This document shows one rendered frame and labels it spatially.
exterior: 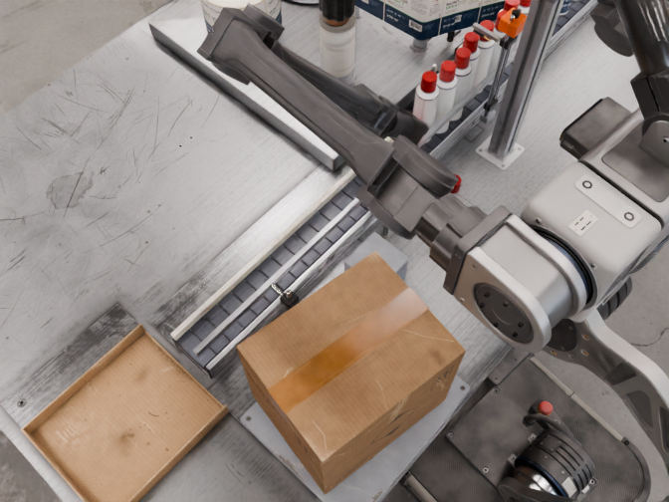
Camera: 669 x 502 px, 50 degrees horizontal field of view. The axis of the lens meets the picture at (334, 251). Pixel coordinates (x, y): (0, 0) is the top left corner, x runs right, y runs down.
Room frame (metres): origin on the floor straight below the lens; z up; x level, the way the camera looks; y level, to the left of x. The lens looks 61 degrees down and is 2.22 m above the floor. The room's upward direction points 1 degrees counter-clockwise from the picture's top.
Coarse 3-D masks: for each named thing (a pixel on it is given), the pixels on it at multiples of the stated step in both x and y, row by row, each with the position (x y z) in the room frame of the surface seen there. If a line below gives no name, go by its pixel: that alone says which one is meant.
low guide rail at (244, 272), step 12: (348, 180) 0.92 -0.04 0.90; (336, 192) 0.89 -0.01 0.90; (324, 204) 0.86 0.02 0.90; (300, 216) 0.82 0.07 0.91; (288, 228) 0.79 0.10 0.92; (276, 240) 0.76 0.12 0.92; (264, 252) 0.73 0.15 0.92; (252, 264) 0.70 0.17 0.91; (240, 276) 0.67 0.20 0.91; (228, 288) 0.65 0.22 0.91; (216, 300) 0.62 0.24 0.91; (204, 312) 0.60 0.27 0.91; (192, 324) 0.57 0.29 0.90; (180, 336) 0.55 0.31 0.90
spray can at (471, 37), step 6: (468, 36) 1.17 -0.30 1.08; (474, 36) 1.17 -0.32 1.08; (468, 42) 1.16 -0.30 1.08; (474, 42) 1.15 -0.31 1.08; (468, 48) 1.16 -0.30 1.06; (474, 48) 1.16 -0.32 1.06; (474, 54) 1.15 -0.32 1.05; (474, 60) 1.15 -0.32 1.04; (474, 66) 1.15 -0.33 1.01; (474, 72) 1.15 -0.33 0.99; (468, 90) 1.15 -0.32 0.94
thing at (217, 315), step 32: (512, 64) 1.28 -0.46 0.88; (480, 96) 1.18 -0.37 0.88; (448, 128) 1.08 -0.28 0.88; (352, 192) 0.90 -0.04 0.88; (320, 224) 0.82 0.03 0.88; (352, 224) 0.82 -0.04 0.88; (288, 256) 0.74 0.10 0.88; (320, 256) 0.74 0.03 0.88; (256, 288) 0.66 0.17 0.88; (224, 320) 0.59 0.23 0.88; (192, 352) 0.52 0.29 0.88
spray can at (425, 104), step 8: (432, 72) 1.07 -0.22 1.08; (424, 80) 1.05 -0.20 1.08; (432, 80) 1.05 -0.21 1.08; (416, 88) 1.06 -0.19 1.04; (424, 88) 1.04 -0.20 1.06; (432, 88) 1.04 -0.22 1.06; (416, 96) 1.05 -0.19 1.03; (424, 96) 1.04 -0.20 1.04; (432, 96) 1.04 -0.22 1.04; (416, 104) 1.04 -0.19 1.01; (424, 104) 1.03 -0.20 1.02; (432, 104) 1.03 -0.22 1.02; (416, 112) 1.04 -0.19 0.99; (424, 112) 1.03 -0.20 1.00; (432, 112) 1.04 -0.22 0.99; (424, 120) 1.03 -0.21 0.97; (432, 120) 1.04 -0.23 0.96
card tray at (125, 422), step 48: (144, 336) 0.58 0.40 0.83; (96, 384) 0.47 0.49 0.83; (144, 384) 0.47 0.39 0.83; (192, 384) 0.47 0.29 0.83; (48, 432) 0.38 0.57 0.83; (96, 432) 0.37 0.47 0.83; (144, 432) 0.37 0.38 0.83; (192, 432) 0.37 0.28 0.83; (96, 480) 0.28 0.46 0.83; (144, 480) 0.28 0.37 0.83
